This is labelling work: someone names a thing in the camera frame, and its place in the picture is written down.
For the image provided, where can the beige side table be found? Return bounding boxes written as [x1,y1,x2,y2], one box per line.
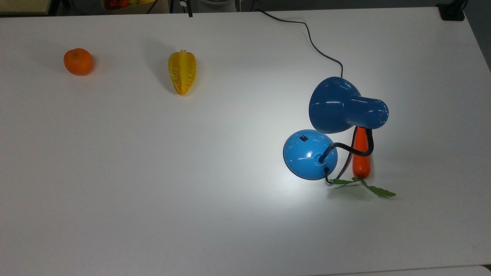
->
[0,0,52,16]

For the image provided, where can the orange toy carrot green leaves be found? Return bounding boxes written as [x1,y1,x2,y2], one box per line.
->
[328,126,397,198]

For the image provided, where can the bowl of toy fruit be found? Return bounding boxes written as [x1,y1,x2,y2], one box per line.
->
[101,0,157,12]

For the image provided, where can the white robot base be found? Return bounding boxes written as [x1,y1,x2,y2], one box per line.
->
[198,0,241,13]

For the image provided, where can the yellow toy starfruit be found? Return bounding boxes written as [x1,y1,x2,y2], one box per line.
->
[168,49,197,96]

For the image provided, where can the black lamp power cable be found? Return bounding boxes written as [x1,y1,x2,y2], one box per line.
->
[255,8,359,185]

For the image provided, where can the black table clamp mount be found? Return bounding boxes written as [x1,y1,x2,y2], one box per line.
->
[437,0,467,21]

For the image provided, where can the blue desk lamp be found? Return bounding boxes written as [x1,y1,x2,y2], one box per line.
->
[283,76,389,181]

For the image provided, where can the orange toy tangerine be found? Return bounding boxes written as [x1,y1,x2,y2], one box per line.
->
[63,48,94,76]

